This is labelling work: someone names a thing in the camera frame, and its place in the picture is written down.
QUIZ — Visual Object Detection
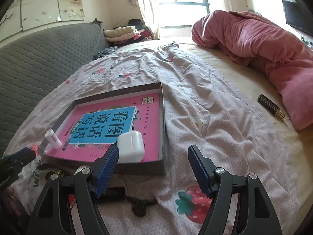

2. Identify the white pink lip balm tube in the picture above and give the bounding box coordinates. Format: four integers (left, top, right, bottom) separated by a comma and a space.
45, 129, 62, 150

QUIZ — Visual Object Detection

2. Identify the grey quilted headboard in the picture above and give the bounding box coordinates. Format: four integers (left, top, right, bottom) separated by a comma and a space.
1, 20, 109, 153

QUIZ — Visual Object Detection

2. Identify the white earbuds charging case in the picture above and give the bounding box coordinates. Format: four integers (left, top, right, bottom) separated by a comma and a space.
117, 130, 145, 163

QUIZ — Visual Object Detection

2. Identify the grey cardboard box tray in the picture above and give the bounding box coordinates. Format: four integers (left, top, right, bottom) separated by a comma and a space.
39, 82, 166, 176

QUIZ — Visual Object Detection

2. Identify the black gold rectangular box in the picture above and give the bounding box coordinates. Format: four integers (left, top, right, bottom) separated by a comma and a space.
257, 94, 285, 120

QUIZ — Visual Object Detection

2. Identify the strawberry print bed sheet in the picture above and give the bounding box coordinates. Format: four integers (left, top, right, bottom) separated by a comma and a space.
5, 43, 300, 234

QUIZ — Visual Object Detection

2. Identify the pink blue children's book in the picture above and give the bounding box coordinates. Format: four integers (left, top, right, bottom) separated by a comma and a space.
45, 92, 161, 162

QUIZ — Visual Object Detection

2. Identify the pink crumpled quilt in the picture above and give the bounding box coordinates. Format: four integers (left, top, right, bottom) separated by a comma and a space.
191, 10, 312, 131

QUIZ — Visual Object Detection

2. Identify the folded clothes pile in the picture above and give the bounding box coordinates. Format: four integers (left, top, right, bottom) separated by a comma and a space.
103, 19, 154, 48

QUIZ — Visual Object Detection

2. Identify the white curtain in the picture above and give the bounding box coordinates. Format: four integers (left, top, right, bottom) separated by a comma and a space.
137, 0, 160, 39

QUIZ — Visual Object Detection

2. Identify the floral wall painting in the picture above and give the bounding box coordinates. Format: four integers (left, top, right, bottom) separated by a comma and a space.
1, 0, 85, 40

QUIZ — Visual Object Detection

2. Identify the black wall television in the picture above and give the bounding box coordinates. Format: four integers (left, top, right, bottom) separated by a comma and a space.
282, 0, 313, 36

